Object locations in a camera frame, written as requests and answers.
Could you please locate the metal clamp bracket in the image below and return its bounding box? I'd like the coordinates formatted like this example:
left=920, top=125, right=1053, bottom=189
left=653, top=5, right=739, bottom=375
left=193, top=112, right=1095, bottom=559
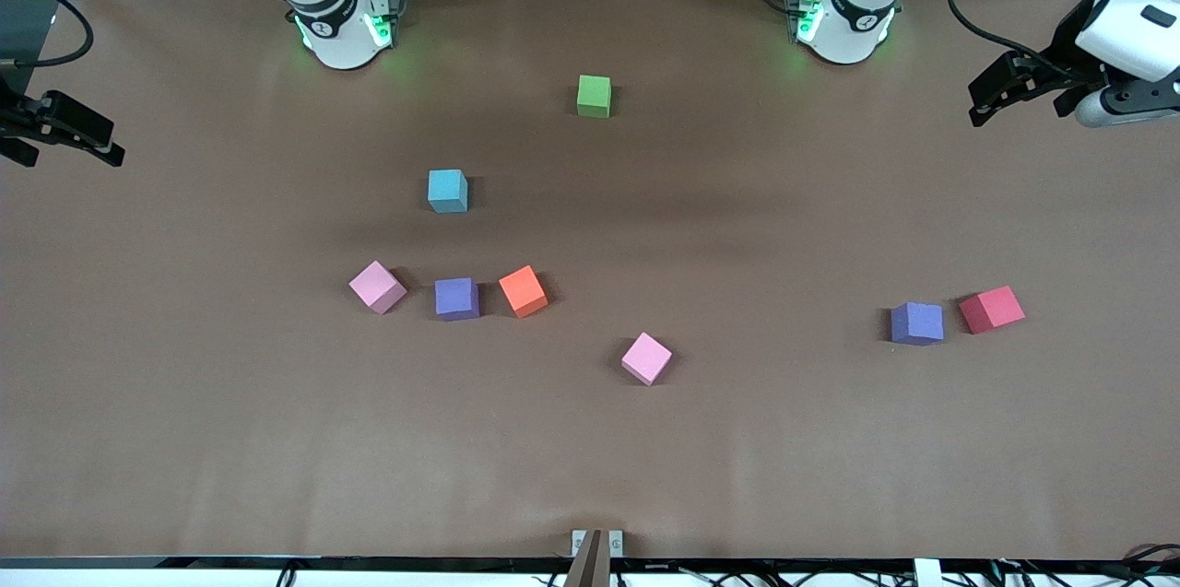
left=572, top=529, right=624, bottom=558

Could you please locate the paper table cover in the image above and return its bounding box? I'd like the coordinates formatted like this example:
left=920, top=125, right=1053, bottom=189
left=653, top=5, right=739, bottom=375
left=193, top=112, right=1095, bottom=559
left=0, top=0, right=1180, bottom=562

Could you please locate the orange foam cube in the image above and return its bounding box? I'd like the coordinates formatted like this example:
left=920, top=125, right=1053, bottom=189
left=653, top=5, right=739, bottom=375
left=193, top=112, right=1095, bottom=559
left=499, top=264, right=549, bottom=319

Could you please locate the pink foam cube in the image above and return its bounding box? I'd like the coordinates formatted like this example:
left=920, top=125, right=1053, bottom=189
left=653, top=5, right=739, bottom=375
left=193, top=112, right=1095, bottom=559
left=348, top=260, right=408, bottom=316
left=620, top=332, right=674, bottom=387

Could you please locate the grey stand pole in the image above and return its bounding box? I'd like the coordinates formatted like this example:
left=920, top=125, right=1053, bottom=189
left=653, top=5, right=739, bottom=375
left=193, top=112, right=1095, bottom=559
left=564, top=529, right=611, bottom=587

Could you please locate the green foam cube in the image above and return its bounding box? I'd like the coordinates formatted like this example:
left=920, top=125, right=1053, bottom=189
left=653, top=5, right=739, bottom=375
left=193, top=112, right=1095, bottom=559
left=577, top=76, right=612, bottom=119

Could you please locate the purple foam cube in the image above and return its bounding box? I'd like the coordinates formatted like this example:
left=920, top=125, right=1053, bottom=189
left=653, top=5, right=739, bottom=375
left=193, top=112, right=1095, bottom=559
left=434, top=277, right=481, bottom=322
left=891, top=301, right=945, bottom=346

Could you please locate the cyan foam cube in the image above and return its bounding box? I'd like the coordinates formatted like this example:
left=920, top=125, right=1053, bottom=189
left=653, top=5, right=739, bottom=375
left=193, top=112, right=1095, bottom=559
left=428, top=169, right=469, bottom=215

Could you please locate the red foam cube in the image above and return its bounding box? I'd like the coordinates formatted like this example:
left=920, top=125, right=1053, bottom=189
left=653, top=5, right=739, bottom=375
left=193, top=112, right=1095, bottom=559
left=959, top=285, right=1026, bottom=335

